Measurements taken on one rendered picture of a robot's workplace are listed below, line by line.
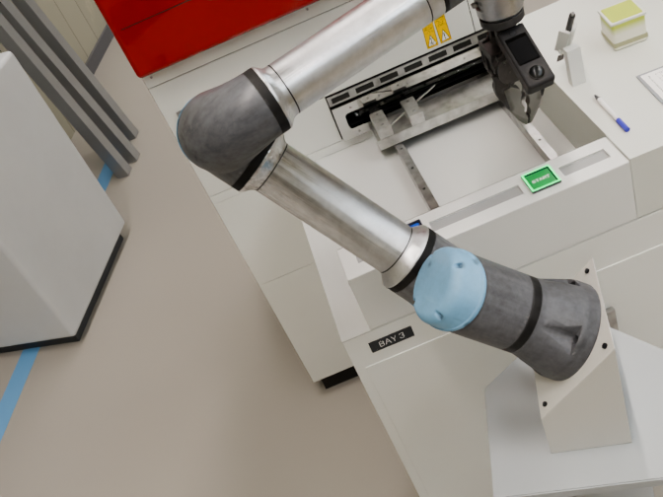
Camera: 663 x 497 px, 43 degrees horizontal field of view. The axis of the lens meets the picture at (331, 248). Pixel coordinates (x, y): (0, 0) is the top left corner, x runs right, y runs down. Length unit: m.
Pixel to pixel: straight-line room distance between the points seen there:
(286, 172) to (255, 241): 0.99
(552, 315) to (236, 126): 0.51
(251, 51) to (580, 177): 0.80
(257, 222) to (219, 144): 1.08
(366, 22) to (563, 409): 0.62
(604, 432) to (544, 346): 0.19
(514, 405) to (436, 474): 0.61
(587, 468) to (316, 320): 1.25
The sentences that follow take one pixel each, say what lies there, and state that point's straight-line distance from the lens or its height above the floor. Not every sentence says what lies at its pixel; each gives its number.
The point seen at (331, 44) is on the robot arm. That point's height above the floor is 1.47.
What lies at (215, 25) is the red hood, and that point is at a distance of 1.85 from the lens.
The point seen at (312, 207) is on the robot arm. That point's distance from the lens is 1.24.
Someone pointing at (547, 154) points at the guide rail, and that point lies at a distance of 1.83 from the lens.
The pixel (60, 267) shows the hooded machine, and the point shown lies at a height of 0.28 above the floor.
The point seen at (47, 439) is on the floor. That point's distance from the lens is 3.13.
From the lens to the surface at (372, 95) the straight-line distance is 2.04.
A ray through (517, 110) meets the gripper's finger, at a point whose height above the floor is 1.13.
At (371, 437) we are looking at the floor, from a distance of 2.51.
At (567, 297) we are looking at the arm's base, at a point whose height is 1.07.
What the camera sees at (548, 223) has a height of 0.90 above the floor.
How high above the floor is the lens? 1.96
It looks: 39 degrees down
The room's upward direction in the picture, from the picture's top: 25 degrees counter-clockwise
